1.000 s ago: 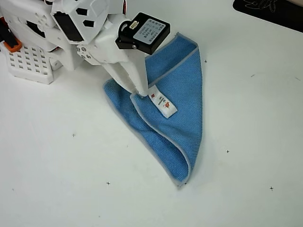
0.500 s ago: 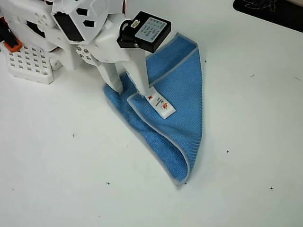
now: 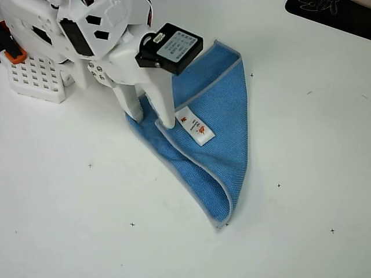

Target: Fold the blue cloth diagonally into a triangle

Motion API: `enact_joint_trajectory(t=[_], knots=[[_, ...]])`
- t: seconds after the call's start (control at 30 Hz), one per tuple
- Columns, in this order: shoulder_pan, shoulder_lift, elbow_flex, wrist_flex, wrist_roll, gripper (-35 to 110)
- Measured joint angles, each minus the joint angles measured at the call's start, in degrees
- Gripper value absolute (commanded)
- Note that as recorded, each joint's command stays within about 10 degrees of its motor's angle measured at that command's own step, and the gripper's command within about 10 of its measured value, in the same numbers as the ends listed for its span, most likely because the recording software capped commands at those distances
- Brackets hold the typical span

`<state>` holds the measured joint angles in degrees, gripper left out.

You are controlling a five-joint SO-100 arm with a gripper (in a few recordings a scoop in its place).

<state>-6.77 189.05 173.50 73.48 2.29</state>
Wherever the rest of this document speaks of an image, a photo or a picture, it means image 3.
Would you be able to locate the blue microfibre cloth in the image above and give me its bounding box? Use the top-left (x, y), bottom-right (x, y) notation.
top-left (125, 39), bottom-right (251, 230)

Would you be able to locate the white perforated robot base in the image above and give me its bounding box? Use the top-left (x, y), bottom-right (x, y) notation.
top-left (0, 49), bottom-right (77, 104)

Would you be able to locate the orange and black clamp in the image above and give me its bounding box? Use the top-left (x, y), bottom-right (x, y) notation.
top-left (0, 21), bottom-right (27, 64)

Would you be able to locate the red black white servo cable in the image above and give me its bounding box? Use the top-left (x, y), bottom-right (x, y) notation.
top-left (141, 0), bottom-right (157, 29)

